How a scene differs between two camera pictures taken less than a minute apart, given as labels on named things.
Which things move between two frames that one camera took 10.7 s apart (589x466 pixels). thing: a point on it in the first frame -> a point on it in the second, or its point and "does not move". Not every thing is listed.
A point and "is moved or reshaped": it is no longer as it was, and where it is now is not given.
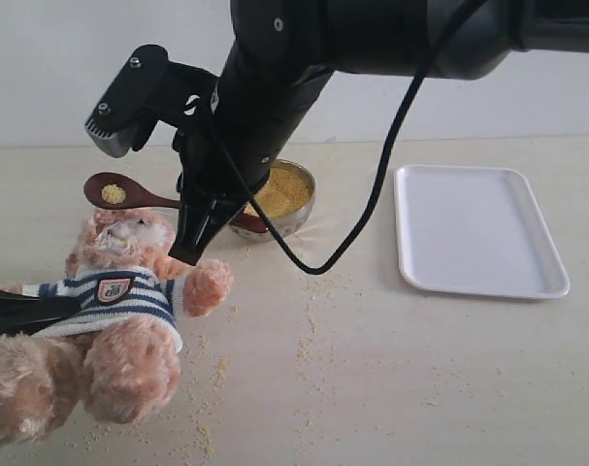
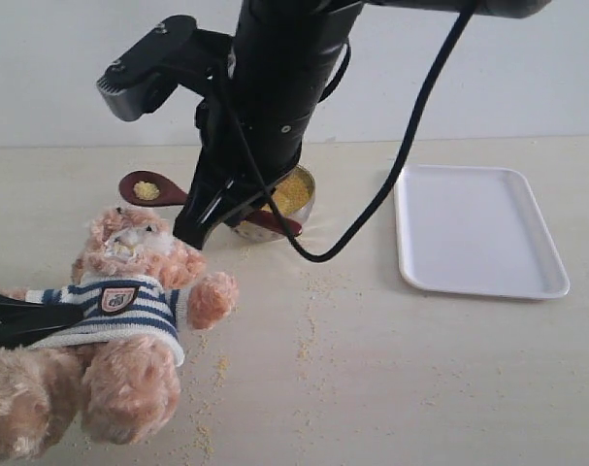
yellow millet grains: (283, 190) does not move
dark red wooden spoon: (113, 190) -> (148, 188)
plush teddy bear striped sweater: (121, 355) is moved or reshaped
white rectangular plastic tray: (475, 231) does not move
